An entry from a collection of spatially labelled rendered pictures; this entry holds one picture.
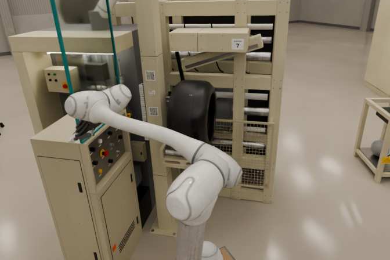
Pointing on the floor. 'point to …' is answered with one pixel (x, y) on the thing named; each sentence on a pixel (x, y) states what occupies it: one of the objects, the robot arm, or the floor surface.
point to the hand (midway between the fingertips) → (74, 137)
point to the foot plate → (164, 229)
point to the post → (152, 26)
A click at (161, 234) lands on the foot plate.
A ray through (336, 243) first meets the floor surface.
